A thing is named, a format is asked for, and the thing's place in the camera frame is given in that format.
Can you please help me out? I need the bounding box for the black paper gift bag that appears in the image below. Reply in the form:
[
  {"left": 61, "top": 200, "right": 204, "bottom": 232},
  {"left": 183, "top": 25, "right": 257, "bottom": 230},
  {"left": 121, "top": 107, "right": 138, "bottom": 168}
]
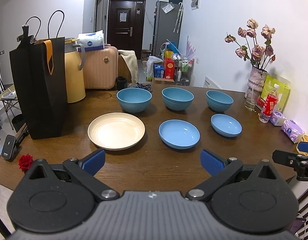
[{"left": 9, "top": 24, "right": 68, "bottom": 139}]

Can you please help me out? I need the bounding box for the pink suitcase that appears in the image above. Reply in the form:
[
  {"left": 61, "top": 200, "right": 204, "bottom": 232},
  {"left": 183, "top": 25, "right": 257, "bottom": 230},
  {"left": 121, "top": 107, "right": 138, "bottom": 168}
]
[{"left": 83, "top": 44, "right": 119, "bottom": 89}]

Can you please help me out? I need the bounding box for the red rose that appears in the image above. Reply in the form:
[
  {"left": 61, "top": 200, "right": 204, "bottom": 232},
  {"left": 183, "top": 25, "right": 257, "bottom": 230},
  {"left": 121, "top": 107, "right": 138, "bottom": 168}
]
[{"left": 18, "top": 154, "right": 33, "bottom": 173}]

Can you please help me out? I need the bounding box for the yellow cylindrical kettle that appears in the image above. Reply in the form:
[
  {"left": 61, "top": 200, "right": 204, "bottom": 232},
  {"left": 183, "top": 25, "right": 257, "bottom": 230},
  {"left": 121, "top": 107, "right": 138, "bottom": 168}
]
[{"left": 64, "top": 38, "right": 85, "bottom": 103}]

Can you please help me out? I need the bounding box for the green paper bag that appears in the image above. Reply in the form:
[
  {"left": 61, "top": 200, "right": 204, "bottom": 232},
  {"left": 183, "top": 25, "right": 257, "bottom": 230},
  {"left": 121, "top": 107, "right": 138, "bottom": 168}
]
[{"left": 261, "top": 75, "right": 290, "bottom": 113}]

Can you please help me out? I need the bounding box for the grey refrigerator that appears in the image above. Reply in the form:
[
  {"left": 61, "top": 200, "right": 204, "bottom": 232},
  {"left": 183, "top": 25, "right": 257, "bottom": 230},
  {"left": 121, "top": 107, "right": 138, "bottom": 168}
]
[{"left": 152, "top": 1, "right": 181, "bottom": 56}]

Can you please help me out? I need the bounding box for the folding side table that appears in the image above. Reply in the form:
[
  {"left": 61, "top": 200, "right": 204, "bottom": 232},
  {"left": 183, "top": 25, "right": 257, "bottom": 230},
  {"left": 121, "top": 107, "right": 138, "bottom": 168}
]
[{"left": 0, "top": 84, "right": 21, "bottom": 130}]

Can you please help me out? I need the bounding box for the dark wooden door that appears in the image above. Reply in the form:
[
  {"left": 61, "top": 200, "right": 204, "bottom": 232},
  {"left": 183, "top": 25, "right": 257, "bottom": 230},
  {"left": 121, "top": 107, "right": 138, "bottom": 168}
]
[{"left": 107, "top": 0, "right": 146, "bottom": 60}]

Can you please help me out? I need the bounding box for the blue black lanyard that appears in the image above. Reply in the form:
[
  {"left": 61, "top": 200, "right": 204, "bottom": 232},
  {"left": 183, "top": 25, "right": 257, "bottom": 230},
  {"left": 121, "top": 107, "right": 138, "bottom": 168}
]
[{"left": 128, "top": 82, "right": 152, "bottom": 92}]

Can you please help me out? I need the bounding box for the beige cloth on chair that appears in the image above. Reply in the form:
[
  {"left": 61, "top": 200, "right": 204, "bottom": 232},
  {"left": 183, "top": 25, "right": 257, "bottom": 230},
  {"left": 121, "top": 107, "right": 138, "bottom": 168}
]
[{"left": 118, "top": 50, "right": 138, "bottom": 83}]

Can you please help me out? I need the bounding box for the cream round plate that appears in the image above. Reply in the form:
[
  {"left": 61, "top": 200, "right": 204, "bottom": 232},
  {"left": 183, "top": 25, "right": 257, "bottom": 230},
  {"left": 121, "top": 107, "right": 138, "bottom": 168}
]
[{"left": 88, "top": 113, "right": 145, "bottom": 151}]

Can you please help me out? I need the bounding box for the wall picture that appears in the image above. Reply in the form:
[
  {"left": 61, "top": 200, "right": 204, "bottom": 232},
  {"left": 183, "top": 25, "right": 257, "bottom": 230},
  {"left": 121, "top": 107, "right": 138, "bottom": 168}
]
[{"left": 191, "top": 0, "right": 200, "bottom": 10}]

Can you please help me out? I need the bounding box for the red label plastic bottle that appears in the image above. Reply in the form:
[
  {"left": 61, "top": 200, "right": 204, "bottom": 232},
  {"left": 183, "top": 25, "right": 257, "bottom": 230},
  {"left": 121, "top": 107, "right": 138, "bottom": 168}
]
[{"left": 259, "top": 83, "right": 279, "bottom": 124}]

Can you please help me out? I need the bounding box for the black power bank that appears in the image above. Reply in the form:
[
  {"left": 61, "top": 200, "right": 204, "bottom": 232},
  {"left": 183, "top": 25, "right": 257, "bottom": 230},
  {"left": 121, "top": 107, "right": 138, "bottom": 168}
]
[{"left": 1, "top": 134, "right": 16, "bottom": 161}]

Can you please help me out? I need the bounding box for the red box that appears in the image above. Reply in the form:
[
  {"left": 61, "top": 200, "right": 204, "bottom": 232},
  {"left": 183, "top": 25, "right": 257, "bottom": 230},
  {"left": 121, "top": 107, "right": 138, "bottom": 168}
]
[{"left": 164, "top": 58, "right": 175, "bottom": 80}]

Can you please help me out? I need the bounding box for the pink textured vase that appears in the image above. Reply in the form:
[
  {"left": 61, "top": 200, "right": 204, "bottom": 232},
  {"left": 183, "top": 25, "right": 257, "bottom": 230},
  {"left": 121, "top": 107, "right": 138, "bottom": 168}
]
[{"left": 247, "top": 67, "right": 268, "bottom": 94}]

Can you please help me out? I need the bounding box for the clear drinking glass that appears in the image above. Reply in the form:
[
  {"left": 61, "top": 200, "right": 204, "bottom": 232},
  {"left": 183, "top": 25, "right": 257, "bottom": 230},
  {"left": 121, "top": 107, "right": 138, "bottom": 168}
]
[{"left": 245, "top": 88, "right": 260, "bottom": 111}]

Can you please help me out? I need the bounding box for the blue deep bowl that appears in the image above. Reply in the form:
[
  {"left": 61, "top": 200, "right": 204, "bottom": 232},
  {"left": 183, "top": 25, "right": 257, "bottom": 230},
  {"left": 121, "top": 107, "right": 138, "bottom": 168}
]
[
  {"left": 162, "top": 87, "right": 195, "bottom": 112},
  {"left": 206, "top": 90, "right": 234, "bottom": 112},
  {"left": 116, "top": 88, "right": 152, "bottom": 113}
]

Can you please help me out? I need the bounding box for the white tissue pack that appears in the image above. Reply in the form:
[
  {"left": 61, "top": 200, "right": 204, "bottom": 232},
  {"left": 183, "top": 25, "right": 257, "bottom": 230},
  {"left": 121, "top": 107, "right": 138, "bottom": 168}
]
[{"left": 78, "top": 30, "right": 104, "bottom": 51}]

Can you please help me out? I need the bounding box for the black cup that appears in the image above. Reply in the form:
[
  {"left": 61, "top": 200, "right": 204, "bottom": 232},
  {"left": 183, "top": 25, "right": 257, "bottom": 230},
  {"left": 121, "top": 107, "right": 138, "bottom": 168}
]
[{"left": 116, "top": 76, "right": 128, "bottom": 91}]

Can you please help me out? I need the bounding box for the cardboard box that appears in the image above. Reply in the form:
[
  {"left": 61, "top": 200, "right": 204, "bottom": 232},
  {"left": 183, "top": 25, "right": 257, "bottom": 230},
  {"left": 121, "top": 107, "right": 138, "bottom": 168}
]
[{"left": 153, "top": 77, "right": 175, "bottom": 85}]

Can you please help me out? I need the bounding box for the white board on wall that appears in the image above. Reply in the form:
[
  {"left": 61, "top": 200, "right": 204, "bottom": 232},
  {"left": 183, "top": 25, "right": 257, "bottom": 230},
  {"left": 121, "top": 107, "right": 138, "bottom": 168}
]
[{"left": 203, "top": 76, "right": 221, "bottom": 89}]

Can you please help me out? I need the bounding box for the purple tissue pack far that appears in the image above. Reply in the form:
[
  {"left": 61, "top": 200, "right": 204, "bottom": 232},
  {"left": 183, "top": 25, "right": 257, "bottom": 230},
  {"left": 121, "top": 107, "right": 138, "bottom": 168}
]
[{"left": 269, "top": 110, "right": 286, "bottom": 127}]

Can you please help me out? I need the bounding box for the purple tissue pack near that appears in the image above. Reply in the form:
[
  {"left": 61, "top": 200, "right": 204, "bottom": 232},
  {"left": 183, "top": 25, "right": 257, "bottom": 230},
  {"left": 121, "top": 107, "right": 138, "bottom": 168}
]
[{"left": 281, "top": 120, "right": 305, "bottom": 144}]

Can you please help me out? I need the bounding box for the white plastic bag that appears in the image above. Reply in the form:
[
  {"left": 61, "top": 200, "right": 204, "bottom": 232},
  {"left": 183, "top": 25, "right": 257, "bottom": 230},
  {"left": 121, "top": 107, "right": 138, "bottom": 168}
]
[{"left": 146, "top": 56, "right": 163, "bottom": 81}]

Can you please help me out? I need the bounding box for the blue shallow bowl small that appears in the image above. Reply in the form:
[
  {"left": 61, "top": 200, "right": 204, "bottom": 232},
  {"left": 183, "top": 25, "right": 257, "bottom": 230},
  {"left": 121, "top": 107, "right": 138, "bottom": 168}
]
[{"left": 211, "top": 114, "right": 242, "bottom": 138}]

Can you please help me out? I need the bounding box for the blue shallow bowl large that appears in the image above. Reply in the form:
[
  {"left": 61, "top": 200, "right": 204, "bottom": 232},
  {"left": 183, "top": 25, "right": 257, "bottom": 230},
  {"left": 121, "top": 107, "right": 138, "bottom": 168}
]
[{"left": 158, "top": 119, "right": 200, "bottom": 150}]

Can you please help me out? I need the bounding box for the metal wire rack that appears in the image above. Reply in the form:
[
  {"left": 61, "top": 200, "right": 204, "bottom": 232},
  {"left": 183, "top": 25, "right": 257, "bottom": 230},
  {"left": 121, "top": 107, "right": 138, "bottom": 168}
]
[{"left": 174, "top": 54, "right": 194, "bottom": 86}]

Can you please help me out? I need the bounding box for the purple tissue pack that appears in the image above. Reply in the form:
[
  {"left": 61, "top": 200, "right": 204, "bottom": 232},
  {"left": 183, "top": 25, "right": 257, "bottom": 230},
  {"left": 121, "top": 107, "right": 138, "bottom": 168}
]
[
  {"left": 269, "top": 110, "right": 286, "bottom": 127},
  {"left": 281, "top": 120, "right": 305, "bottom": 144}
]

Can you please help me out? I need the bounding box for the blue box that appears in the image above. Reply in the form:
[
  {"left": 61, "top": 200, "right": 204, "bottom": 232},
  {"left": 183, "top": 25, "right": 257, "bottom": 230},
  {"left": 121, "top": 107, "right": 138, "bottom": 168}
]
[{"left": 153, "top": 64, "right": 165, "bottom": 79}]

